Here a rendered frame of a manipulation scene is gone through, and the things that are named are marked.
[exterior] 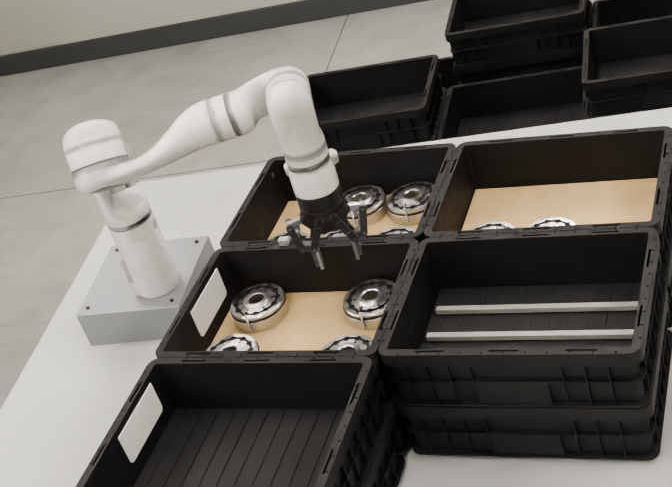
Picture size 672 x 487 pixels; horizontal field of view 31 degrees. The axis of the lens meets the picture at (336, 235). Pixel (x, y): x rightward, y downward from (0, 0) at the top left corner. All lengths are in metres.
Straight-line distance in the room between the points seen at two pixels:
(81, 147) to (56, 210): 2.77
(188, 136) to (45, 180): 3.06
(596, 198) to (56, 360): 1.14
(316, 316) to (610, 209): 0.56
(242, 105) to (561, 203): 0.69
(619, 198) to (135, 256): 0.93
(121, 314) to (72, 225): 2.06
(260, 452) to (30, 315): 2.27
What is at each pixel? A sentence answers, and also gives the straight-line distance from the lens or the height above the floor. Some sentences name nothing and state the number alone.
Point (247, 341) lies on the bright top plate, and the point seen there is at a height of 0.86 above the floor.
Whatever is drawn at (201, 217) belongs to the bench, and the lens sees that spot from 2.81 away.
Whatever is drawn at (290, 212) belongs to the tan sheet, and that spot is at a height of 0.83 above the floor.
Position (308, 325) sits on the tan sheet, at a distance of 2.13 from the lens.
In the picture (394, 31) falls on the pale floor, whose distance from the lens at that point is 5.06.
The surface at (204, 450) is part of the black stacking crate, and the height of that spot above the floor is 0.83.
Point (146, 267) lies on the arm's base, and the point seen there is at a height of 0.86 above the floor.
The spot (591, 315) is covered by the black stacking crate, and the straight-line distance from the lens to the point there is 1.99.
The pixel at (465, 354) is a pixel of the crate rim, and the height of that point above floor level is 0.93.
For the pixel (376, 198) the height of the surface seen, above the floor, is 0.86.
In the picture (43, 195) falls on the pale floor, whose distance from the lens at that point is 4.79.
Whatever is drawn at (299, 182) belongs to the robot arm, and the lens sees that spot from 1.91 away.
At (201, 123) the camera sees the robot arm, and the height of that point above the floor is 1.29.
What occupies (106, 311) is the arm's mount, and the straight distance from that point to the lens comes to 2.48.
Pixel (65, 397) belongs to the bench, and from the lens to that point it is 2.45.
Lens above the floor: 2.09
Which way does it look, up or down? 33 degrees down
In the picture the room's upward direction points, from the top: 19 degrees counter-clockwise
